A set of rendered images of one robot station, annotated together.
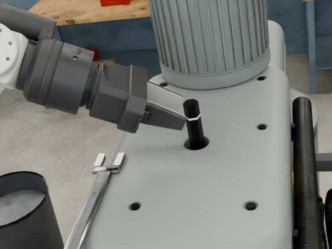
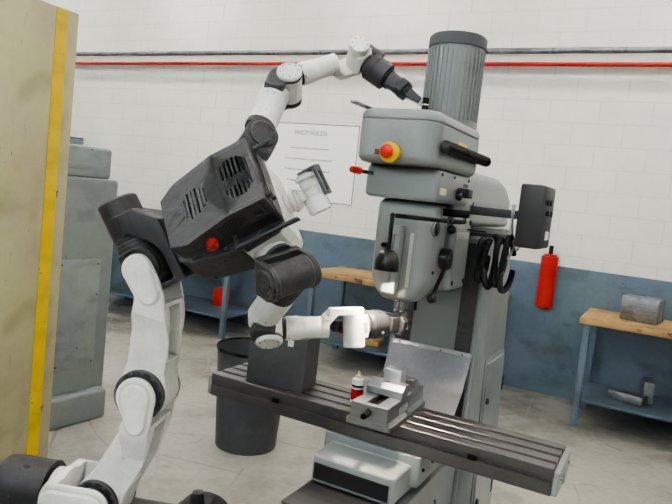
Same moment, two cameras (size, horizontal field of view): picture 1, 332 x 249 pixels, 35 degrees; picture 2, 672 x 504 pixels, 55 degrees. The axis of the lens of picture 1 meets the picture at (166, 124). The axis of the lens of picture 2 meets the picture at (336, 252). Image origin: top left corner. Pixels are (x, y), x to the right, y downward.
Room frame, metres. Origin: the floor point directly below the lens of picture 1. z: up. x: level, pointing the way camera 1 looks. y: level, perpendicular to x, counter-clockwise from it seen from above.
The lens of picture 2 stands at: (-1.46, -0.18, 1.62)
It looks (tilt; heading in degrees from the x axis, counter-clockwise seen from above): 5 degrees down; 10
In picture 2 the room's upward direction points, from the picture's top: 6 degrees clockwise
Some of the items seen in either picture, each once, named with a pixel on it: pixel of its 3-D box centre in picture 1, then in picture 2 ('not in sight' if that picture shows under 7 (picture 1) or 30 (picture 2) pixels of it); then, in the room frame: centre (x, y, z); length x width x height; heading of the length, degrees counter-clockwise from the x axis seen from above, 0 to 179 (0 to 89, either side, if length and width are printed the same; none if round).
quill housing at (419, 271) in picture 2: not in sight; (408, 249); (0.63, -0.04, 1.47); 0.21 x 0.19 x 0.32; 73
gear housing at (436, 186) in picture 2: not in sight; (420, 185); (0.66, -0.05, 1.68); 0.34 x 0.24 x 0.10; 163
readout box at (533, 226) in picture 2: not in sight; (536, 217); (0.81, -0.45, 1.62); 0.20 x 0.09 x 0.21; 163
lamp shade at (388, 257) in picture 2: not in sight; (387, 259); (0.41, 0.00, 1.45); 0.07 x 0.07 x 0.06
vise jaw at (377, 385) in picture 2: not in sight; (387, 387); (0.57, -0.03, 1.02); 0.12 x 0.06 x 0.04; 75
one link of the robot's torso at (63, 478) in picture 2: not in sight; (88, 492); (0.20, 0.77, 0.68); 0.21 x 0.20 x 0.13; 94
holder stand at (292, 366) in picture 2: not in sight; (283, 355); (0.72, 0.36, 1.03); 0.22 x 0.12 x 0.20; 79
